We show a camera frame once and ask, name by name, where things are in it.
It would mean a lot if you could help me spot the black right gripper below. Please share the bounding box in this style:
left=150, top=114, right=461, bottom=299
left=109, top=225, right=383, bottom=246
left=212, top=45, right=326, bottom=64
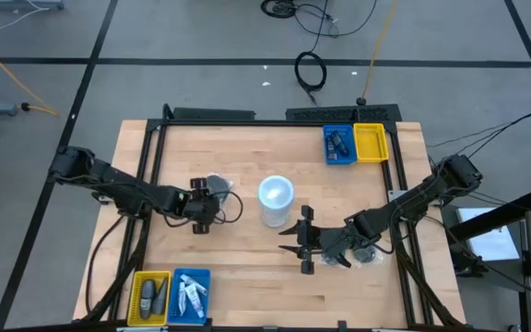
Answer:
left=277, top=206, right=325, bottom=276

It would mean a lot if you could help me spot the grey squeeze tube with label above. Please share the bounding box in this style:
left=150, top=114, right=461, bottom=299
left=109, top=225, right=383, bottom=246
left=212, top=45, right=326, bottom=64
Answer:
left=139, top=279, right=157, bottom=320

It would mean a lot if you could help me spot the white glossy board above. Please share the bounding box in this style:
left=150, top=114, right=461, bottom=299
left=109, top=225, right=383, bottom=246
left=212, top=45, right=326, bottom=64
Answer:
left=456, top=207, right=523, bottom=263

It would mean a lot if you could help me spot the black flat box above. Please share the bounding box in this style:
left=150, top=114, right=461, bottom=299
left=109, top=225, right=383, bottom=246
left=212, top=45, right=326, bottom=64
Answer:
left=172, top=106, right=256, bottom=122

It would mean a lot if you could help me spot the yellow floor cable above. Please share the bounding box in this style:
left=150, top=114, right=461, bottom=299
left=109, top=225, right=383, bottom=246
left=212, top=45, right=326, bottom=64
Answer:
left=0, top=35, right=59, bottom=117

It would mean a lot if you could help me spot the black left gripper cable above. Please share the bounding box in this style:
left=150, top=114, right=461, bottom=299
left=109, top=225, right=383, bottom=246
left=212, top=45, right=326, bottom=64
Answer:
left=213, top=190, right=245, bottom=225

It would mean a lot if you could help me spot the black metal table frame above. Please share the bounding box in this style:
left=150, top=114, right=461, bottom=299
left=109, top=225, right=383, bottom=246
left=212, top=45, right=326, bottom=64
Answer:
left=80, top=103, right=467, bottom=332

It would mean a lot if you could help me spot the black desk bar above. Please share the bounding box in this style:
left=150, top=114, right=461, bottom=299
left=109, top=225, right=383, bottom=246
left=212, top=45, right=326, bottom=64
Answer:
left=449, top=188, right=531, bottom=241

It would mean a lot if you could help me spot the white plastic cup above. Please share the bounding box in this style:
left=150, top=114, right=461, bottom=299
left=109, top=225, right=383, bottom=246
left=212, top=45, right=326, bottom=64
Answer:
left=257, top=174, right=296, bottom=228

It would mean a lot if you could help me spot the black cable coil with tail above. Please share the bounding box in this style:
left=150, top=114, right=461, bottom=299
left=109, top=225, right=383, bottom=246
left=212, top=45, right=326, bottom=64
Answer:
left=259, top=0, right=378, bottom=39

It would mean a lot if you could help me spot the yellow plastic basket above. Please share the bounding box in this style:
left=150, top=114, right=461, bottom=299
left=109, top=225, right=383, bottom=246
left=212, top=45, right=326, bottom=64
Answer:
left=353, top=123, right=390, bottom=164
left=126, top=270, right=172, bottom=327

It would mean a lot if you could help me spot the yellow hanging cable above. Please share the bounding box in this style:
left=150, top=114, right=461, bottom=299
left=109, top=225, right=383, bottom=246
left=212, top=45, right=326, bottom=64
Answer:
left=356, top=0, right=399, bottom=106

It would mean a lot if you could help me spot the white floor cable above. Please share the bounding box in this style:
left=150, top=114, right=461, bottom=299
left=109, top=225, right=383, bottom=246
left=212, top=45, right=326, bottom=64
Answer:
left=0, top=6, right=53, bottom=61

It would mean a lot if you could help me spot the coiled black floor cable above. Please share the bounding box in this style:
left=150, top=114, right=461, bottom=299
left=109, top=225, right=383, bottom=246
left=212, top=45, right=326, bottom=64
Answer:
left=293, top=49, right=329, bottom=106

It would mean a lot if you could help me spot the black perforated box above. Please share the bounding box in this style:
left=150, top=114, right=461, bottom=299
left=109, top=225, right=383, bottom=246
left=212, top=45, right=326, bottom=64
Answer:
left=286, top=103, right=403, bottom=124

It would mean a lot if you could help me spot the blue plastic basket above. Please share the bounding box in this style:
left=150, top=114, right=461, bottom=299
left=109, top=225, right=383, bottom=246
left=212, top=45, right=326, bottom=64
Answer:
left=323, top=124, right=359, bottom=166
left=167, top=267, right=212, bottom=325

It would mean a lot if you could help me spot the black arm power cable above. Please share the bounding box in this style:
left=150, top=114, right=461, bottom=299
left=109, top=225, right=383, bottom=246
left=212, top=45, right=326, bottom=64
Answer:
left=84, top=214, right=126, bottom=315

